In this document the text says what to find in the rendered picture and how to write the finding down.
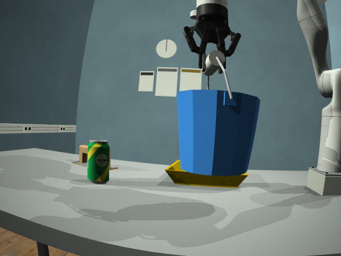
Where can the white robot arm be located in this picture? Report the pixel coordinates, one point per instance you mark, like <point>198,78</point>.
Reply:
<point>315,30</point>

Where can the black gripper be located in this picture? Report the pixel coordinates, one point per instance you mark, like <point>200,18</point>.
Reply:
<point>212,27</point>

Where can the blue bucket with grey wire handle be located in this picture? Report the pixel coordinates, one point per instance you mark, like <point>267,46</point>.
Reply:
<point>216,128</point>

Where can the yellow tray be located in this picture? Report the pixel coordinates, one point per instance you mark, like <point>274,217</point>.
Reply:
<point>186,178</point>

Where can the green and yellow drink can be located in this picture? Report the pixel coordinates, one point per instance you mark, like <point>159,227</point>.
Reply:
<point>98,161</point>

